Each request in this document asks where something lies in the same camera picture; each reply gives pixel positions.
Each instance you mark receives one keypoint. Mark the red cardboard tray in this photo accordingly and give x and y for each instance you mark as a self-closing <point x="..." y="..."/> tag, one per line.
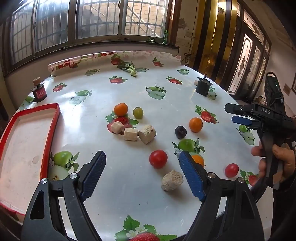
<point x="20" y="150"/>

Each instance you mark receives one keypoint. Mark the person's right forearm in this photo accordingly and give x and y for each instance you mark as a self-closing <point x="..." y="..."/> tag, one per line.
<point x="284" y="215"/>

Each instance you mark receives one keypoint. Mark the small windowsill plant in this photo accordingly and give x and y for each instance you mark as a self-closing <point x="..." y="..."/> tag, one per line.
<point x="150" y="40"/>

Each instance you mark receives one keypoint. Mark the green leafy vegetable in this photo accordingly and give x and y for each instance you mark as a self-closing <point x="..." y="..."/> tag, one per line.
<point x="129" y="66"/>

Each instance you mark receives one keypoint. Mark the large red tomato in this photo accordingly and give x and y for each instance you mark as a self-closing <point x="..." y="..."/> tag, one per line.
<point x="158" y="159"/>

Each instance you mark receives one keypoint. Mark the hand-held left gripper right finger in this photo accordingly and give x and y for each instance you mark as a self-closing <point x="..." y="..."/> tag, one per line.
<point x="192" y="178"/>

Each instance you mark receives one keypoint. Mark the barred window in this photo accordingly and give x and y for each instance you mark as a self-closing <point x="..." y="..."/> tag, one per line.
<point x="92" y="20"/>

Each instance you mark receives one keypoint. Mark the green bottle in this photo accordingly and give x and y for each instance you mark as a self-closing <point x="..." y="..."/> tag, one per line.
<point x="165" y="37"/>

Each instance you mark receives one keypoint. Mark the beige spongy chunk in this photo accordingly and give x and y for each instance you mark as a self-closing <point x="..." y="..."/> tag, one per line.
<point x="147" y="134"/>
<point x="117" y="127"/>
<point x="172" y="180"/>
<point x="130" y="134"/>

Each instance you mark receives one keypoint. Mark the stained glass wooden door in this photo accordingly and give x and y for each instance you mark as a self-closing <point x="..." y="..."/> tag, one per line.
<point x="249" y="58"/>

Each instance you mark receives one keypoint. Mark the small green plum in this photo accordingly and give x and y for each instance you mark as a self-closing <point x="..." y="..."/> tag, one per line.
<point x="138" y="112"/>

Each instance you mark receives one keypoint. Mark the small red tomato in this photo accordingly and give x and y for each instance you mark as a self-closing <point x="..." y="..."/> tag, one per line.
<point x="231" y="170"/>

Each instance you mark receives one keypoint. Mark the orange mandarin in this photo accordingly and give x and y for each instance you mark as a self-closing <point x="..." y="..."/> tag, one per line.
<point x="199" y="160"/>
<point x="195" y="124"/>
<point x="121" y="109"/>

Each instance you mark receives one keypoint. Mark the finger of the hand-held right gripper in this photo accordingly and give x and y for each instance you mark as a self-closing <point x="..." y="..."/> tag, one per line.
<point x="235" y="108"/>
<point x="240" y="120"/>

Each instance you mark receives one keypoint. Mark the dark bottle with cork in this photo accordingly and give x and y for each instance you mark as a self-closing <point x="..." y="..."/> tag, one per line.
<point x="39" y="92"/>

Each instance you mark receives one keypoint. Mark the dark purple plum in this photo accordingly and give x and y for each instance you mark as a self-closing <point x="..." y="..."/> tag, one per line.
<point x="180" y="132"/>

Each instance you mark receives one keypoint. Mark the person's right hand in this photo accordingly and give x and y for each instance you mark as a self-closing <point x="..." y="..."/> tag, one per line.
<point x="285" y="160"/>

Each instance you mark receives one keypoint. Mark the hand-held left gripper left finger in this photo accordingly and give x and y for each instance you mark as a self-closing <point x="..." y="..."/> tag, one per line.
<point x="92" y="177"/>

